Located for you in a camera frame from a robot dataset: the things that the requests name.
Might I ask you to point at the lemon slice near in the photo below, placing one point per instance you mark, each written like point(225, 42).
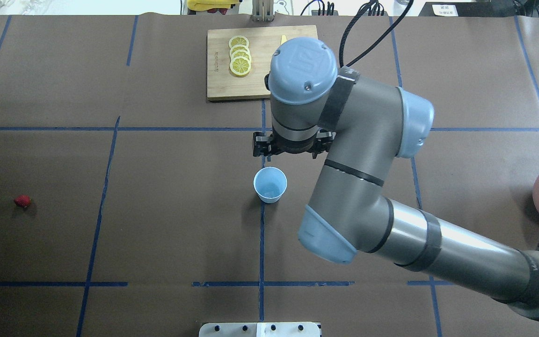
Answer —
point(240, 67)

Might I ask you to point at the lemon slice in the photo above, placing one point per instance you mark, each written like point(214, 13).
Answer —
point(240, 67)
point(239, 48)
point(238, 40)
point(241, 56)

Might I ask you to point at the aluminium frame post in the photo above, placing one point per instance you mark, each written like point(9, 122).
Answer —
point(263, 10)

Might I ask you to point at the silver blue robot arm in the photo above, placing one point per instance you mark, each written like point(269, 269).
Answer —
point(363, 125)

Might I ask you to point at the lemon slice middle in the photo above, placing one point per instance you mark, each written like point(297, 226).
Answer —
point(241, 56)

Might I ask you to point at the red strawberry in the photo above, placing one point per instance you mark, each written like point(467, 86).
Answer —
point(23, 201)

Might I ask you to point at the white camera stand pillar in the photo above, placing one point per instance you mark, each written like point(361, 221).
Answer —
point(260, 329)

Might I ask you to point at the lemon slice far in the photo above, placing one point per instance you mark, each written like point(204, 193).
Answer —
point(239, 48)

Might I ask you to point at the light blue paper cup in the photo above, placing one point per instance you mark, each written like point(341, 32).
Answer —
point(270, 183)

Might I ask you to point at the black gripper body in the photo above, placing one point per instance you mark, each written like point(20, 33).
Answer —
point(262, 144)

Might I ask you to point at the wooden cutting board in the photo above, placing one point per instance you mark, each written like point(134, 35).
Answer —
point(263, 42)

